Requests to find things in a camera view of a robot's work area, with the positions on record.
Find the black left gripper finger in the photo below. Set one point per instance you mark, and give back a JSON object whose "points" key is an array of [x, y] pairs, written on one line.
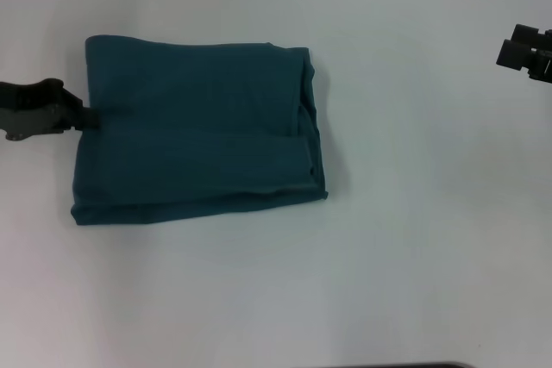
{"points": [[84, 116]]}

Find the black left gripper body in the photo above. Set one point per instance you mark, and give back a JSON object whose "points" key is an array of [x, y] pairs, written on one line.
{"points": [[28, 107]]}

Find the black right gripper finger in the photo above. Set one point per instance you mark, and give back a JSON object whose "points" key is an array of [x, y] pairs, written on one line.
{"points": [[515, 55], [528, 33]]}

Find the teal t-shirt with beige print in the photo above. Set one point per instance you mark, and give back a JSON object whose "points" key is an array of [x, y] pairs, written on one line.
{"points": [[194, 126]]}

